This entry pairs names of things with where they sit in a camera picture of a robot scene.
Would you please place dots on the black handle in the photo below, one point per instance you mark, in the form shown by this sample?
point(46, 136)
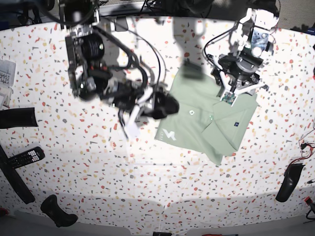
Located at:
point(291, 178)
point(51, 208)

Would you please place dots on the black cylinder sleeve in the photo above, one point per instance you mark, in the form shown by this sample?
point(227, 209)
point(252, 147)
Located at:
point(19, 117)

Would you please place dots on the red connector plug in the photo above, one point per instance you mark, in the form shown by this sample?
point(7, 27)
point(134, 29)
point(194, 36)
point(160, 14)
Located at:
point(308, 200)

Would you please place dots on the green T-shirt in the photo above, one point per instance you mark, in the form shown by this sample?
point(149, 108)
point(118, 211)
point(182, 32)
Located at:
point(204, 123)

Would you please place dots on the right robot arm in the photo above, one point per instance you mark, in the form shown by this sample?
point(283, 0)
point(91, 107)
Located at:
point(100, 65)

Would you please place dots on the black handle right side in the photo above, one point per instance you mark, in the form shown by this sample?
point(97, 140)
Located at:
point(291, 178)

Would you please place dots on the grey table clamp block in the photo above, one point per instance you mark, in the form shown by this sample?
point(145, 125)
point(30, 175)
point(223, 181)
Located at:
point(121, 24)

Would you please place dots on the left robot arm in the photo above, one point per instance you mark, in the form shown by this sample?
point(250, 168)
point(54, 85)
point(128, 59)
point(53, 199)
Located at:
point(250, 35)

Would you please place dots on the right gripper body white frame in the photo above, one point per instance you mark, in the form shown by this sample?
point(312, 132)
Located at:
point(155, 102)

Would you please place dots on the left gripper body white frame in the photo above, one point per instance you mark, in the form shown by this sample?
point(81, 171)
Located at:
point(238, 74)

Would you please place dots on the black TV remote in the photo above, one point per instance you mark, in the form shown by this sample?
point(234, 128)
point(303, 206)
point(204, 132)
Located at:
point(25, 158)

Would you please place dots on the long black bar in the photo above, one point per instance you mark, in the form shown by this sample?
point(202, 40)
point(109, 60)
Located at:
point(15, 180)

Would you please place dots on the black handle bottom left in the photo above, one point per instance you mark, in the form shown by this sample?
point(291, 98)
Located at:
point(51, 208)

